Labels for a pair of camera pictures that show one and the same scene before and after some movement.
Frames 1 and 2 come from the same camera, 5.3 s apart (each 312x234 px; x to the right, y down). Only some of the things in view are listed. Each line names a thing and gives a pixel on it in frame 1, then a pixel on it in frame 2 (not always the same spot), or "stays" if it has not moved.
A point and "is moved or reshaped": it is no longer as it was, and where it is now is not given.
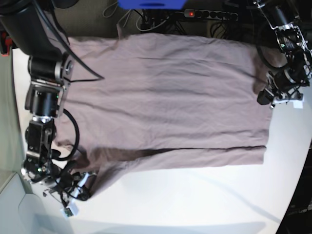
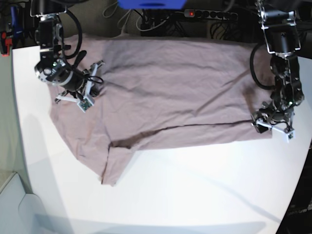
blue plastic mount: (152, 4) stays
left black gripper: (65, 180) → (76, 81)
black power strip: (196, 13) stays
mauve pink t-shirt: (144, 101) is moved or reshaped
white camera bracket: (71, 208) → (86, 102)
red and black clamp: (6, 42) stays
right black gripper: (291, 76) → (277, 110)
